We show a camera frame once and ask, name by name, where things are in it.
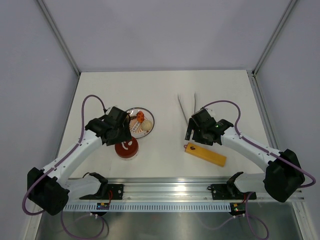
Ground aluminium front rail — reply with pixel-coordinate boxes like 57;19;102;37
67;176;306;203

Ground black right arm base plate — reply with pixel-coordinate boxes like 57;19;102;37
207;183;250;201

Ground round steel lunch box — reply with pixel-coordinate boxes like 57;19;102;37
118;150;139;161

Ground round food plate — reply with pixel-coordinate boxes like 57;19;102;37
126;107;155;139

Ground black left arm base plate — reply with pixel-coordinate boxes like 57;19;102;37
79;183;124;200

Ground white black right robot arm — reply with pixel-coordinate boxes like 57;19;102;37
185;117;305;203

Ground white steamed bun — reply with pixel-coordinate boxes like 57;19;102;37
140;119;153;132

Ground orange round food piece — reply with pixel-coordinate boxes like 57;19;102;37
136;111;145;123

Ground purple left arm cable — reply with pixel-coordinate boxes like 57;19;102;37
22;94;111;238

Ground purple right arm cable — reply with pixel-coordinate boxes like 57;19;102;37
197;99;317;237

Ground aluminium frame post right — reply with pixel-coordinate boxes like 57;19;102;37
251;0;300;77

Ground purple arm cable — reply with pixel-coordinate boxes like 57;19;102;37
197;99;317;237
22;94;111;238

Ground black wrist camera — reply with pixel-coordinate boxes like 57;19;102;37
191;108;217;128
105;106;128;126

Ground red round lunch box lid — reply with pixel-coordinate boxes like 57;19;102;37
114;137;139;156

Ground yellow cutlery case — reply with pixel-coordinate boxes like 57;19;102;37
183;142;227;167

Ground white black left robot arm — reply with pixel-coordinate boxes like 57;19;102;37
23;118;132;216

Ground metal tongs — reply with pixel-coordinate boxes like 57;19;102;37
177;92;197;126

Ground white slotted cable duct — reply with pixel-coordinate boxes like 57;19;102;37
64;201;231;213

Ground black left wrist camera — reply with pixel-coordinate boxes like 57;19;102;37
105;106;128;126

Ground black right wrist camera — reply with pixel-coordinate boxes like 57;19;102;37
191;108;217;128

